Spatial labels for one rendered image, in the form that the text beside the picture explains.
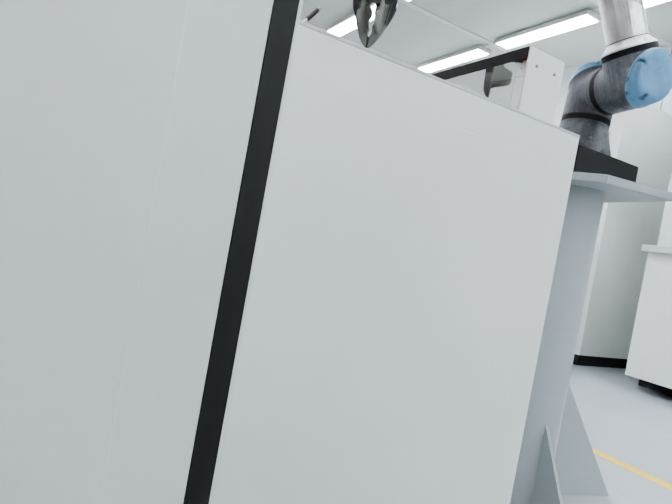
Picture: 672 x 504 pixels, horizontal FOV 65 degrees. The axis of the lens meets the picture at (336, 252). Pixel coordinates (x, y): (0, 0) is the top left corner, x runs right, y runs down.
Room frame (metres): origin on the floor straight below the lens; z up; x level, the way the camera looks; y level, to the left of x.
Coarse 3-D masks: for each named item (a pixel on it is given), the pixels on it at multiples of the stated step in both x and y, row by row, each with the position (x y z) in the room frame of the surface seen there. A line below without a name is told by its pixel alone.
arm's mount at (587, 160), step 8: (584, 152) 1.24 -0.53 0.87; (592, 152) 1.25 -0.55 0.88; (600, 152) 1.26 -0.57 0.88; (576, 160) 1.24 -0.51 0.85; (584, 160) 1.25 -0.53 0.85; (592, 160) 1.25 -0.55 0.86; (600, 160) 1.26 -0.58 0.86; (608, 160) 1.27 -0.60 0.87; (616, 160) 1.28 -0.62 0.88; (576, 168) 1.24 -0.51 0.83; (584, 168) 1.25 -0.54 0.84; (592, 168) 1.25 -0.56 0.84; (600, 168) 1.26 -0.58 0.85; (608, 168) 1.27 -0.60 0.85; (616, 168) 1.28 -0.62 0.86; (624, 168) 1.29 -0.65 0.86; (632, 168) 1.29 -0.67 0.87; (616, 176) 1.28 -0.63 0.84; (624, 176) 1.29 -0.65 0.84; (632, 176) 1.30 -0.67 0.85
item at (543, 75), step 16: (528, 64) 0.93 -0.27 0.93; (544, 64) 0.95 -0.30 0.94; (560, 64) 0.97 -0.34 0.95; (528, 80) 0.94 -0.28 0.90; (544, 80) 0.96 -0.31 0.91; (560, 80) 0.98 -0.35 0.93; (528, 96) 0.94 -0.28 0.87; (544, 96) 0.96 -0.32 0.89; (528, 112) 0.94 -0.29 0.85; (544, 112) 0.96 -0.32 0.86
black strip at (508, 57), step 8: (528, 48) 0.93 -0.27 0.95; (496, 56) 1.00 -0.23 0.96; (504, 56) 0.98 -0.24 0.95; (512, 56) 0.96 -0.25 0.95; (520, 56) 0.95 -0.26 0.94; (472, 64) 1.05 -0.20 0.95; (480, 64) 1.03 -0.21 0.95; (488, 64) 1.01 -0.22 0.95; (496, 64) 1.00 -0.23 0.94; (440, 72) 1.14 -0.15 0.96; (448, 72) 1.12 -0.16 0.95; (456, 72) 1.09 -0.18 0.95; (464, 72) 1.07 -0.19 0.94; (472, 72) 1.05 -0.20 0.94
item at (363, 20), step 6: (360, 6) 1.06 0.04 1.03; (366, 6) 1.08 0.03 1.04; (360, 12) 1.06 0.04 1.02; (366, 12) 1.08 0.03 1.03; (372, 12) 1.09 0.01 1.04; (360, 18) 1.06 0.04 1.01; (366, 18) 1.08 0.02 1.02; (360, 24) 1.06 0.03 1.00; (366, 24) 1.08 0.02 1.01; (360, 30) 1.08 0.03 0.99; (366, 30) 1.08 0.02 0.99; (360, 36) 1.08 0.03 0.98; (366, 36) 1.08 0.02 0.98; (366, 42) 1.08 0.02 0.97
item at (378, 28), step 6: (378, 6) 1.08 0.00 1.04; (384, 6) 1.07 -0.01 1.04; (378, 12) 1.04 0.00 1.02; (384, 12) 1.07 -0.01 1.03; (378, 18) 1.05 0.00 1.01; (384, 18) 1.07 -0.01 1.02; (378, 24) 1.06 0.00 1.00; (372, 30) 1.08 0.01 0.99; (378, 30) 1.07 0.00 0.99; (384, 30) 1.08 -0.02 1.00; (372, 36) 1.08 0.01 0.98; (378, 36) 1.07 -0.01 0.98; (372, 42) 1.08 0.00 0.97
